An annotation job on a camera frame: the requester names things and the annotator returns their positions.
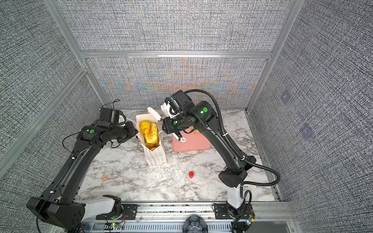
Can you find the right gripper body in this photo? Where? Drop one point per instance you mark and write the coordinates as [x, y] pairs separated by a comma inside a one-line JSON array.
[[177, 124]]

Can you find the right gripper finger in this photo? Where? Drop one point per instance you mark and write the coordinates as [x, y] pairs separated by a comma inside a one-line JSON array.
[[154, 113], [179, 137]]

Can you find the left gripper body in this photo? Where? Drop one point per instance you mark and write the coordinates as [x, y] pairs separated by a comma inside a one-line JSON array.
[[127, 132]]

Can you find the white printed paper bag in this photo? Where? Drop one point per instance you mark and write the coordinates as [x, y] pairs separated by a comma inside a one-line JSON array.
[[157, 157]]

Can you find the striped croissant bread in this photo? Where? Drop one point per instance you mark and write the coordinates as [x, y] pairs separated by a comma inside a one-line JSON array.
[[153, 135]]

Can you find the small yellow bread roll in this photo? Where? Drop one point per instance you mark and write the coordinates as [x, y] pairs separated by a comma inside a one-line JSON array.
[[145, 126]]

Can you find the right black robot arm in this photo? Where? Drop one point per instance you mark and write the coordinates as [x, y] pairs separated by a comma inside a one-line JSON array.
[[199, 110]]

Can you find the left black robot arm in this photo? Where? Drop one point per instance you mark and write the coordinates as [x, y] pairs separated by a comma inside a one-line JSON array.
[[57, 205]]

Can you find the pink plastic tray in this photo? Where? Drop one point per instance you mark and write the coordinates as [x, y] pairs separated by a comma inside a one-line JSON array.
[[195, 141]]

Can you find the black round fan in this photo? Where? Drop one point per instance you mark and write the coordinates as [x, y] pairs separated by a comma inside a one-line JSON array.
[[195, 224]]

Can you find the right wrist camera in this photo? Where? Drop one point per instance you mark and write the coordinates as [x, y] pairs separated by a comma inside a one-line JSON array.
[[170, 107]]

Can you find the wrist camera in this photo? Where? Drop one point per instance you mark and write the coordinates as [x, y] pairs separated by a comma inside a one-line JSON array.
[[170, 107], [113, 117]]

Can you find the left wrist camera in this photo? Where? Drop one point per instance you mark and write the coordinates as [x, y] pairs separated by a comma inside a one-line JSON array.
[[113, 117]]

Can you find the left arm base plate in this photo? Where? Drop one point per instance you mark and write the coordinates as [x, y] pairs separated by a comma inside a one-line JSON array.
[[127, 212]]

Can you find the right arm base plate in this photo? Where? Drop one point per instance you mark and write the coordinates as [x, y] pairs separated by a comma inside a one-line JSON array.
[[222, 211]]

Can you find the aluminium front rail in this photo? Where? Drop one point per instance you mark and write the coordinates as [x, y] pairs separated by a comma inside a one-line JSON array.
[[179, 211]]

